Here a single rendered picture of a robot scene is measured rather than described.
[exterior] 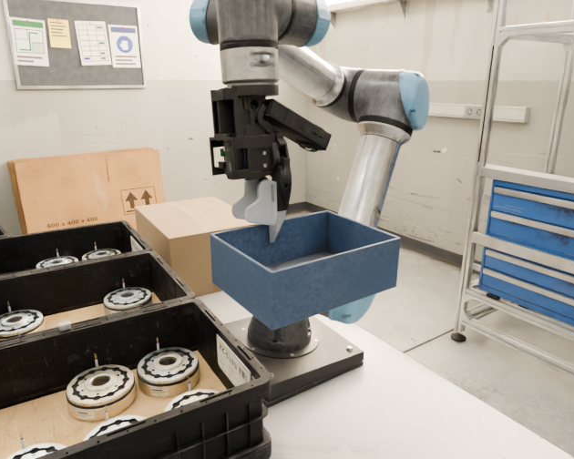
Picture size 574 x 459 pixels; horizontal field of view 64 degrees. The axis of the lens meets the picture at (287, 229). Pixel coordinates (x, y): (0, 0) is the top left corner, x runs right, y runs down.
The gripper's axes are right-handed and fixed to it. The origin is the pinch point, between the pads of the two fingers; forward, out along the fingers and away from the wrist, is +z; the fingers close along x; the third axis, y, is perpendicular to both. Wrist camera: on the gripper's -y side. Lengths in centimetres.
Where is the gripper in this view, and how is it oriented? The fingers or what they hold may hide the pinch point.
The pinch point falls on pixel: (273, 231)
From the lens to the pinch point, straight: 66.3
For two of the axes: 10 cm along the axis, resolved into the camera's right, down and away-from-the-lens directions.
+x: 5.4, 1.7, -8.2
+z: 0.5, 9.7, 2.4
